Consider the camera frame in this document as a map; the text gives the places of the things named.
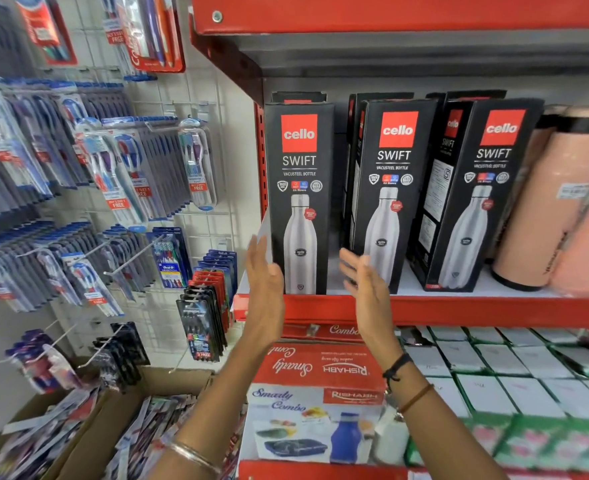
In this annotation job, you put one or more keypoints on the person's left hand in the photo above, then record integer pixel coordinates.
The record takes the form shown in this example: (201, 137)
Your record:
(264, 294)

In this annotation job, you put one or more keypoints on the person's right hand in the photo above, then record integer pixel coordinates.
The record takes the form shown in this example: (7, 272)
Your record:
(372, 304)

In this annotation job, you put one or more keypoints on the person's right fingers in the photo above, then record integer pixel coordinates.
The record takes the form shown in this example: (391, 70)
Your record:
(350, 269)

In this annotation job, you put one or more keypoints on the person's left fingers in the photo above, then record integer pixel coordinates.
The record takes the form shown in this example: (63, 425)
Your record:
(259, 252)

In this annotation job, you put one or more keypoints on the person's right forearm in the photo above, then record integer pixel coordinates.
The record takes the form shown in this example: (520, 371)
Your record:
(434, 434)

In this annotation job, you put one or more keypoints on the person's left forearm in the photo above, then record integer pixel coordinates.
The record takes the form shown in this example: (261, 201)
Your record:
(224, 399)

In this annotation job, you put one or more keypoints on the row of red blue toothbrush packs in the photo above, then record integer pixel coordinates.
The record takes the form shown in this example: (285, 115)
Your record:
(219, 274)

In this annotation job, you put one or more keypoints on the red lunch combo box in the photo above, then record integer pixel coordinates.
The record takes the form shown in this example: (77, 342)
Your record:
(314, 409)
(324, 330)

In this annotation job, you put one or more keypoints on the black steel bottle box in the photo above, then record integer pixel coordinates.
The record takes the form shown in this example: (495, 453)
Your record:
(469, 94)
(299, 96)
(299, 194)
(394, 194)
(479, 194)
(354, 159)

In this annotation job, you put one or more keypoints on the red metal shelf rack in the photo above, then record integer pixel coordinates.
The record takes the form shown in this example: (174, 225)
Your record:
(424, 309)

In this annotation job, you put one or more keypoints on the row of blue multicolour toothbrush packs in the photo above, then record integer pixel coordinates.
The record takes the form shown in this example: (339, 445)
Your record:
(172, 259)

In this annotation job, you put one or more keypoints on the row of black toothbrush packs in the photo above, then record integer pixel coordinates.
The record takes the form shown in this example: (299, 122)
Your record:
(202, 322)

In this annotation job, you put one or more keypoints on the clear single toothbrush pack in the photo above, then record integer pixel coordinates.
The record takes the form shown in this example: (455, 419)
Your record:
(198, 164)

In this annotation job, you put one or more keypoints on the row of small black packs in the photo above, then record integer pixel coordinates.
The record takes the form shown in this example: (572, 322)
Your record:
(122, 354)

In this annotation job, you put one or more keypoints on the stack of white green boxes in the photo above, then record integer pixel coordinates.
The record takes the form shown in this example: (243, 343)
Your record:
(504, 369)

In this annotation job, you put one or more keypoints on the cardboard carton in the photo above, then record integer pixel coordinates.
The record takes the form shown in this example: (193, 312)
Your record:
(124, 394)
(24, 434)

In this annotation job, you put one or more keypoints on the peach flask with black band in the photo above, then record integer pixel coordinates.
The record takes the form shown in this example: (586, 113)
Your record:
(544, 209)
(587, 249)

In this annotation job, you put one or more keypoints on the pile of loose toothbrush packets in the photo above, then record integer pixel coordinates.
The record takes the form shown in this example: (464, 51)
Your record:
(149, 434)
(44, 434)

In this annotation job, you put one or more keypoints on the silver bangle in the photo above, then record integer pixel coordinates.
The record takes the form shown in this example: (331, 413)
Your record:
(194, 457)

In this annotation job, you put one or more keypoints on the rows of hanging blue toothbrush packs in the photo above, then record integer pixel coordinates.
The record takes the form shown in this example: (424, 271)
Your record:
(64, 159)

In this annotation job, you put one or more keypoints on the row of purple toothbrush packs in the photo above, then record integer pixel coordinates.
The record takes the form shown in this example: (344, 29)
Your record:
(42, 364)

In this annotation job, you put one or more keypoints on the red toothbrush multipack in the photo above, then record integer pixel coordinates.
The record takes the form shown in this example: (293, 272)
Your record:
(149, 32)

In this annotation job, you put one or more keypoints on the row of green floral boxes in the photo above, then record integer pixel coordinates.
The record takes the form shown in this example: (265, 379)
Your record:
(529, 442)

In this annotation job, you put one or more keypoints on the red toothbrush pack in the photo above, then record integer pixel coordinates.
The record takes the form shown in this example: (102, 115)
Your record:
(44, 27)

